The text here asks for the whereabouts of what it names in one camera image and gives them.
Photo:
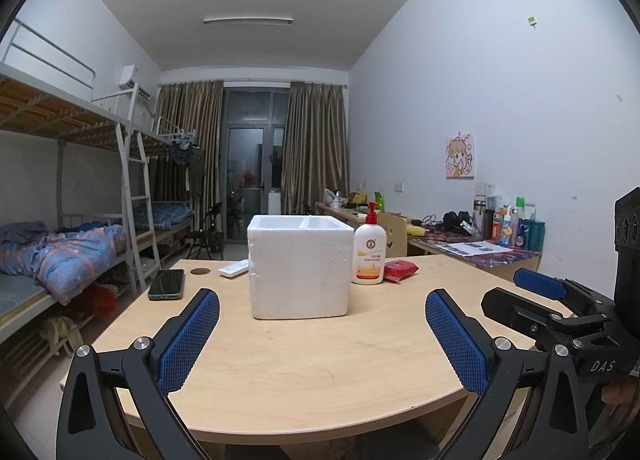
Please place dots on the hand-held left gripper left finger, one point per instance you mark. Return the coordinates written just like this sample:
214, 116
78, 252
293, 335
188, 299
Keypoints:
187, 340

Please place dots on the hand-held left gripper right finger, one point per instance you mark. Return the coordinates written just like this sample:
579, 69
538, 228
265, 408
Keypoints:
457, 340

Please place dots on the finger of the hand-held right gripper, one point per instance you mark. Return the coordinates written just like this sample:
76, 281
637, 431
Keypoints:
540, 284
510, 310

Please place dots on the white foam box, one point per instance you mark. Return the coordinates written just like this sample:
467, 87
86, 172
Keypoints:
300, 270

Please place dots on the person's right hand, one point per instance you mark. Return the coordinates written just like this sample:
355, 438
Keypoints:
620, 392

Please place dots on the desk with patterned cover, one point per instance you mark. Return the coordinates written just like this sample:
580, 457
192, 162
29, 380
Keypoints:
500, 262

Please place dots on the teal canister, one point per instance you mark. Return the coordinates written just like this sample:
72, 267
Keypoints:
537, 236

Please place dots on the black smartphone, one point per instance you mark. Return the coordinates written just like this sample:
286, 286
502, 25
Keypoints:
166, 284

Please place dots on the printed paper sheets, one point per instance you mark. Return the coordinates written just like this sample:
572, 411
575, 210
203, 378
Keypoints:
472, 248

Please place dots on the green cap bottle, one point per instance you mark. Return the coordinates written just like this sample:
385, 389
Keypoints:
519, 210

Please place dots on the white remote control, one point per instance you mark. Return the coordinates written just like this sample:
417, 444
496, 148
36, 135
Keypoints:
233, 269

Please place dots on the steel thermos flask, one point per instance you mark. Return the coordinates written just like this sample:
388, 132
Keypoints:
479, 220

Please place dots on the red wipes packet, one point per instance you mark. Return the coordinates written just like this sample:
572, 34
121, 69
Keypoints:
400, 270

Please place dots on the red bag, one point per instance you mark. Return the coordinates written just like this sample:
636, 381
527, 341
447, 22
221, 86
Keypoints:
97, 301

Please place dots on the black headphones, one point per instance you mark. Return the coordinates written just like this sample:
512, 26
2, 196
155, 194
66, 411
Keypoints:
457, 222

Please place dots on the black folding chair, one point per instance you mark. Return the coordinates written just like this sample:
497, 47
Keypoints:
205, 235

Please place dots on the yellow cloth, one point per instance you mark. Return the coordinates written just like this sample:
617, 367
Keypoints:
415, 230

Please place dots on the wooden smiley face chair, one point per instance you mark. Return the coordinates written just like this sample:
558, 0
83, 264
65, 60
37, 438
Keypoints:
395, 237

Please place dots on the white lotion pump bottle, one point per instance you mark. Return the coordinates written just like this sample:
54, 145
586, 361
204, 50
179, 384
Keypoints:
369, 255

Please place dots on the blue checked mattress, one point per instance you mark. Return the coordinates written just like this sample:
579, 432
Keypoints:
165, 215

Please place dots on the cream cloth bundle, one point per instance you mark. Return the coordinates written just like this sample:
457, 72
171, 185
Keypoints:
60, 335

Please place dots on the white bunk bed ladder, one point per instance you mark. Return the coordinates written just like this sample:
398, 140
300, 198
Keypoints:
140, 200

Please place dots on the blue plaid quilt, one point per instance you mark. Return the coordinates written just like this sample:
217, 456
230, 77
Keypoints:
60, 255

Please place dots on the green spray bottle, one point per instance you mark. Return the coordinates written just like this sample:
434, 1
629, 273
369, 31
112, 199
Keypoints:
381, 199

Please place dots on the long wooden desk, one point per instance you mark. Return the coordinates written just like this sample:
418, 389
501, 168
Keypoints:
340, 214

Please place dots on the yellow box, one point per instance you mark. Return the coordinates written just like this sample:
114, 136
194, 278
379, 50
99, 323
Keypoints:
356, 197

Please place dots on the white kettle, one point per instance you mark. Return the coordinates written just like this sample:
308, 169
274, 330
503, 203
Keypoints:
336, 199

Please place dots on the hanging dark clothes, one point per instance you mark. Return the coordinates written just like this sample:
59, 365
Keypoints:
181, 152

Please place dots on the brown curtain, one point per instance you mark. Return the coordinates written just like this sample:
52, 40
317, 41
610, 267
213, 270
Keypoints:
192, 150
315, 150

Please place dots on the glass balcony door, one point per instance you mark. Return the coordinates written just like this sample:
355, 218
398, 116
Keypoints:
250, 155

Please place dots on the white metal bunk bed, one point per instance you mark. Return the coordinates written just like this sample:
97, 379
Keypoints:
50, 115

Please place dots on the white air conditioner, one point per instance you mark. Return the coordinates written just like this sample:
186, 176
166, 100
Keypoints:
131, 80

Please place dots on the ceiling tube light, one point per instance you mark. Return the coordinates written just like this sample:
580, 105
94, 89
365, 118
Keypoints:
248, 20

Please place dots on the white wall socket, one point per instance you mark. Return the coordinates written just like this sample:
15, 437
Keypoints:
484, 187

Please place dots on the pink cartoon wall poster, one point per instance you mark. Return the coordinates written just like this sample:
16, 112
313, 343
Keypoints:
460, 156

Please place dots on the green wall hook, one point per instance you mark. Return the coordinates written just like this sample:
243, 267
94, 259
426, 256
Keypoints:
533, 21

